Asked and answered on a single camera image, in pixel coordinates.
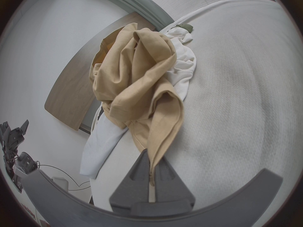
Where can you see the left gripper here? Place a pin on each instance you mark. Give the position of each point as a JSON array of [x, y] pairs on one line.
[[13, 137]]

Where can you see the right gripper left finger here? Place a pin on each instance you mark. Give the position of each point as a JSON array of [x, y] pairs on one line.
[[125, 193]]

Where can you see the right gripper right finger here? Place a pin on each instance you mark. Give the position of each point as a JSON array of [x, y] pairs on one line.
[[180, 194]]

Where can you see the tan shorts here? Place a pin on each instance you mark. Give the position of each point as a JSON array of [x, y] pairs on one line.
[[139, 79]]

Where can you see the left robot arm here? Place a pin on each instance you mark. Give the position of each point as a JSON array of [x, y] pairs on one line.
[[8, 157]]

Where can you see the bed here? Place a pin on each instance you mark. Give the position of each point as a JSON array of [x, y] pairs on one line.
[[236, 91]]

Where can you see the pale blue garment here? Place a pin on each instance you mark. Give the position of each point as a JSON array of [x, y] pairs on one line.
[[101, 145]]

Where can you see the cream garment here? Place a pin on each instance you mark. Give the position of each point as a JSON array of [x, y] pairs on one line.
[[183, 63]]

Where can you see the olive green garment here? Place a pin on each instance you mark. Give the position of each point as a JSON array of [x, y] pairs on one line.
[[187, 27]]

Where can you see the grey-green curtain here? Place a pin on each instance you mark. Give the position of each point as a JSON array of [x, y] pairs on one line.
[[142, 6]]

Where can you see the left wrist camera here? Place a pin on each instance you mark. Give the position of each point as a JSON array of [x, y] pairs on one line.
[[27, 161]]

